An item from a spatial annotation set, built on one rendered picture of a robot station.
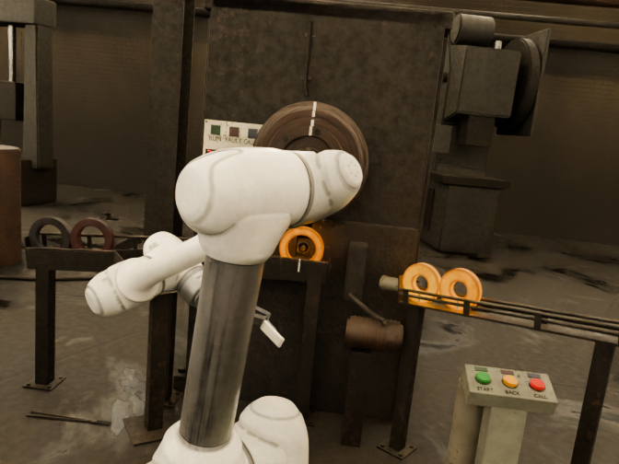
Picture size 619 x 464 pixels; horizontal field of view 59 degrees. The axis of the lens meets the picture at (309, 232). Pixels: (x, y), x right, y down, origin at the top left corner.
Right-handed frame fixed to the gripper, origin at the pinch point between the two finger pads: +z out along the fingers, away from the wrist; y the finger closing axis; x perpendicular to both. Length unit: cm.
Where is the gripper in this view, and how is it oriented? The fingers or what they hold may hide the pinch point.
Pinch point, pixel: (260, 353)
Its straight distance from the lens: 133.0
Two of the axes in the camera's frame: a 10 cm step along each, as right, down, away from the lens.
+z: 7.0, 6.3, -3.4
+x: -3.7, 7.2, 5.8
